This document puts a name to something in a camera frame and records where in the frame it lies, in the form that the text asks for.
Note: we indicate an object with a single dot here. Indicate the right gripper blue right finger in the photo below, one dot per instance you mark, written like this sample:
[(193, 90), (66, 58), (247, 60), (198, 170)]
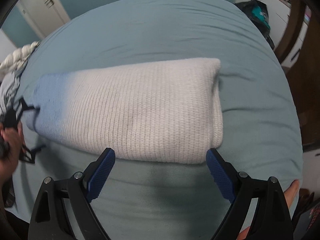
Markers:
[(224, 174)]

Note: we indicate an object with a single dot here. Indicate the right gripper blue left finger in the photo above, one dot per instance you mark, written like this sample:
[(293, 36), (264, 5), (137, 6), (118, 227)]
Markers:
[(97, 172)]

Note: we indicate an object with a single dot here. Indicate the white and blue knit sweater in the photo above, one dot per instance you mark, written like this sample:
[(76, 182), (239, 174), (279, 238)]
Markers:
[(165, 111)]

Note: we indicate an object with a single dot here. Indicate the person's left hand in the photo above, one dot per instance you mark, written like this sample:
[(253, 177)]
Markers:
[(15, 139)]

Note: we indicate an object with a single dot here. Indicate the grey patterned blanket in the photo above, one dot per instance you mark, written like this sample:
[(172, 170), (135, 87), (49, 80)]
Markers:
[(10, 83)]

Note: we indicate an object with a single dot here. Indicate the white braided pillow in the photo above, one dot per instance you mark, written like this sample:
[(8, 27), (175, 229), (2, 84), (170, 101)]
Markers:
[(17, 58)]

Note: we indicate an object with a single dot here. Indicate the teal bed sheet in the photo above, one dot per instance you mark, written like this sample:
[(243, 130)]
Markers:
[(261, 135)]

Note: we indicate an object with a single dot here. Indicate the bare foot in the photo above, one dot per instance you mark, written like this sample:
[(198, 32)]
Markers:
[(291, 194)]

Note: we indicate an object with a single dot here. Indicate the white door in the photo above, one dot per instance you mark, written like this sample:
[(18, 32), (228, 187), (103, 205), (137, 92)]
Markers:
[(43, 16)]

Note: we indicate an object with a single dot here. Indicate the brown wooden chair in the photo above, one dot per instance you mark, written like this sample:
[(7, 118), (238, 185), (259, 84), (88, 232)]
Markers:
[(303, 76)]

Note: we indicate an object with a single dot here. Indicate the black plastic bag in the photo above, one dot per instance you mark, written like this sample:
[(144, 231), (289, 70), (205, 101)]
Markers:
[(257, 12)]

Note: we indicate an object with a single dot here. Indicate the white cabinet with black handles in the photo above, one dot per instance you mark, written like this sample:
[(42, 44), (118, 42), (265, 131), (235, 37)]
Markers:
[(278, 12)]

